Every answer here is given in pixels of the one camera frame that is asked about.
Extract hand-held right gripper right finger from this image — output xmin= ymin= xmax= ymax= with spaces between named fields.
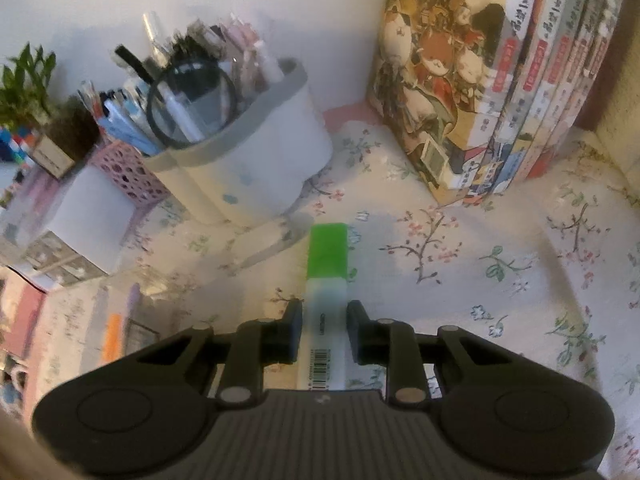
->
xmin=346 ymin=300 xmax=512 ymax=408

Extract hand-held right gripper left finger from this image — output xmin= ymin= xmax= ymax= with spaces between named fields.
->
xmin=135 ymin=298 xmax=306 ymax=408

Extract green capped highlighter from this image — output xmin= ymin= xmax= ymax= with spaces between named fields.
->
xmin=297 ymin=222 xmax=351 ymax=392

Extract orange marker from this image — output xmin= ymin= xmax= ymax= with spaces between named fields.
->
xmin=101 ymin=311 xmax=125 ymax=362

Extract floral tablecloth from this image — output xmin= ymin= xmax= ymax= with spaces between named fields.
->
xmin=27 ymin=102 xmax=640 ymax=480

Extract white pen holder grey rim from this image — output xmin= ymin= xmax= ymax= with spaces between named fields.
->
xmin=142 ymin=57 xmax=335 ymax=226

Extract pink perforated pen holder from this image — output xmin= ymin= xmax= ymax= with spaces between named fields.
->
xmin=97 ymin=139 xmax=168 ymax=216

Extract white box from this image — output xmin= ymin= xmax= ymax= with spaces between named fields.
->
xmin=47 ymin=164 xmax=147 ymax=274

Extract clear drawer organiser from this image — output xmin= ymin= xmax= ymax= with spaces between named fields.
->
xmin=7 ymin=229 xmax=108 ymax=294

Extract black magnifying glass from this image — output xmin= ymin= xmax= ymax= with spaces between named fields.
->
xmin=114 ymin=44 xmax=237 ymax=149

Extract cat illustrated cover book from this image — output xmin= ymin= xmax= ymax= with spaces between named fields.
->
xmin=366 ymin=0 xmax=543 ymax=207

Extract bunch of pens in pink holder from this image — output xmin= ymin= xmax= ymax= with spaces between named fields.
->
xmin=75 ymin=79 xmax=163 ymax=157

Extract dark plant pot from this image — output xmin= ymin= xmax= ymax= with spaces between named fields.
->
xmin=34 ymin=102 xmax=102 ymax=179

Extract colourful block toy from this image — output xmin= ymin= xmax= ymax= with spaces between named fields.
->
xmin=0 ymin=127 xmax=42 ymax=165

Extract green plant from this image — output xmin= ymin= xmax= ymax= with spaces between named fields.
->
xmin=0 ymin=44 xmax=57 ymax=128

